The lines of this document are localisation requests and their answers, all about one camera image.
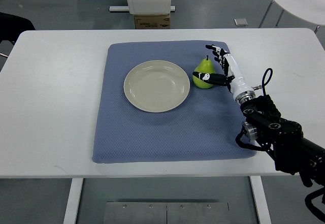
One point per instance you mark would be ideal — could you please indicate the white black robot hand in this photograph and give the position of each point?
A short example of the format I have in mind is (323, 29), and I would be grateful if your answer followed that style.
(232, 78)

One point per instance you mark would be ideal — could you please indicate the blue textured mat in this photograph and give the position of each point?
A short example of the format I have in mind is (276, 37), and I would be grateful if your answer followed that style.
(203, 127)

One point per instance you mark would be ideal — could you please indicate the white table frame leg right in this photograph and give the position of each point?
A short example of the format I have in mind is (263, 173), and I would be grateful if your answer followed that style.
(260, 200)

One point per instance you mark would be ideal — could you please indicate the black chair at left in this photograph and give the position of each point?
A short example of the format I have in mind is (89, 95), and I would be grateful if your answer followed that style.
(12, 26)

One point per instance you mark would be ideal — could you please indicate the white table frame leg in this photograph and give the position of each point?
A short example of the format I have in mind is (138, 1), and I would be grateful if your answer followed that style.
(260, 200)
(70, 216)

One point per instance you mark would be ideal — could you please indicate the grey floor socket plate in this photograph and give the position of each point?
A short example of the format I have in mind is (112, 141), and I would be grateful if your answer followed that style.
(240, 22)

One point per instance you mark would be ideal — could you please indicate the white table frame leg left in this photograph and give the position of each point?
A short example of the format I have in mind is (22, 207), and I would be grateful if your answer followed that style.
(70, 216)

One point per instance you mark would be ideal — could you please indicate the white chair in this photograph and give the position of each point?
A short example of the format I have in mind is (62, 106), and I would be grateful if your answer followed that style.
(311, 11)

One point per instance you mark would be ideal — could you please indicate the brown cardboard box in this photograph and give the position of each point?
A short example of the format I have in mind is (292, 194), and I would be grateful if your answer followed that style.
(152, 21)

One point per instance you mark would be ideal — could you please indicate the beige round plate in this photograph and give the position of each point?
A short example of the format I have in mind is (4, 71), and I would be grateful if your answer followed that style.
(156, 86)

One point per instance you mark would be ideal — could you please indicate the green pear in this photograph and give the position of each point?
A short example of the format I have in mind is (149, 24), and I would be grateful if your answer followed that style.
(206, 66)

